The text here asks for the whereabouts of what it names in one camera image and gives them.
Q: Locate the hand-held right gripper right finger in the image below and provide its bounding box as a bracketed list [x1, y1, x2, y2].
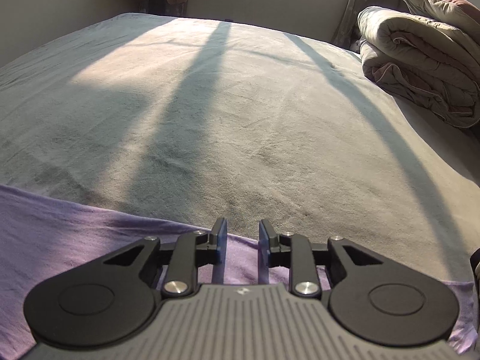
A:
[259, 218, 379, 296]

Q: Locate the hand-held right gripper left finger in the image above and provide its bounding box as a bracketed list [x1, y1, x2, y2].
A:
[103, 217, 229, 295]

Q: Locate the purple long-sleeve shirt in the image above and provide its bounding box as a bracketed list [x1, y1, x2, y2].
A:
[0, 184, 479, 355]

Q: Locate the grey bed blanket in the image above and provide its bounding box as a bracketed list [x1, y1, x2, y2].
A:
[0, 12, 480, 282]

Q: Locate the folded beige pink duvet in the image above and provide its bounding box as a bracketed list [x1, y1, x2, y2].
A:
[356, 5, 480, 128]

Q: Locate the grey star-patterned curtain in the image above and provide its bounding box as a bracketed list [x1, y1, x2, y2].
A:
[332, 0, 417, 47]

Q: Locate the maroon grey pillow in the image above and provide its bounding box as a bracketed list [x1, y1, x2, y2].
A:
[391, 0, 480, 34]

